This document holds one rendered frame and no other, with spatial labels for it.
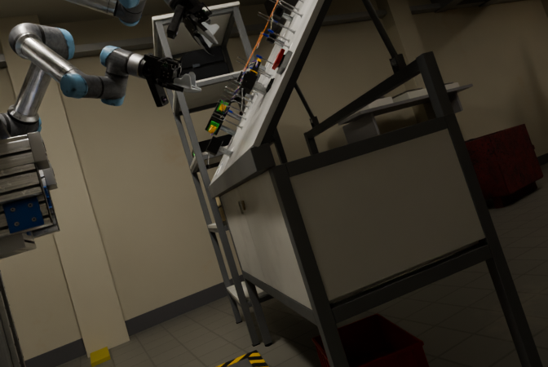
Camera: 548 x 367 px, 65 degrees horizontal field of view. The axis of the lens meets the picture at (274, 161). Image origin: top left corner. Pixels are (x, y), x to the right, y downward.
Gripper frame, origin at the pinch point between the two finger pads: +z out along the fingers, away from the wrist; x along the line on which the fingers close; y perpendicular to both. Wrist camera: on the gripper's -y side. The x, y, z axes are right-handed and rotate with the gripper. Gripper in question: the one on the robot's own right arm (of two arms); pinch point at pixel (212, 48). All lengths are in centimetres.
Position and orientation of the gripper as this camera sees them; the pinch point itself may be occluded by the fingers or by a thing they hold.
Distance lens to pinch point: 153.9
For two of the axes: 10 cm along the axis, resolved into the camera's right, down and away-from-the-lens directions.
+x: -2.7, 2.1, 9.4
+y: 7.1, -6.2, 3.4
